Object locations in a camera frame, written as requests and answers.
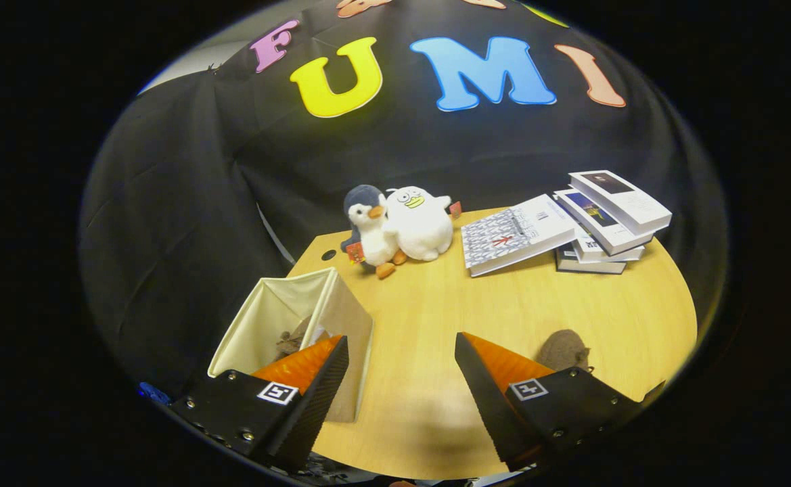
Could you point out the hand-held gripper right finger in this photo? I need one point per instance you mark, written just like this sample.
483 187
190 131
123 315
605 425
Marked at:
486 406

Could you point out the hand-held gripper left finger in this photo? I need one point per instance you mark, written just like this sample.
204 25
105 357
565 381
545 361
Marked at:
314 406

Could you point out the brown fuzzy slipper shoe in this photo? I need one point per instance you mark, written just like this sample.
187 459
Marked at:
290 341
561 348

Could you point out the beige fabric storage box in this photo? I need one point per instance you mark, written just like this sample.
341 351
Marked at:
351 325

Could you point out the patterned cover book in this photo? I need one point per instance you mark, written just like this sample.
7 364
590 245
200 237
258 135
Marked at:
503 237

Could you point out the dark grey book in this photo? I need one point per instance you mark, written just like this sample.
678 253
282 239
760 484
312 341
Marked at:
588 266

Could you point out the grey white penguin plush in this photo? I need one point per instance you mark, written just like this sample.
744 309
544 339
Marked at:
375 237

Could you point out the white duck plush toy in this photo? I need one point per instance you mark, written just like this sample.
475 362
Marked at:
422 230

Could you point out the thin white book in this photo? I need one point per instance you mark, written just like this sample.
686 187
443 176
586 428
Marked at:
595 251

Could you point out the white book with dark cover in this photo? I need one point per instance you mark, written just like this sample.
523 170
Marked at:
628 199

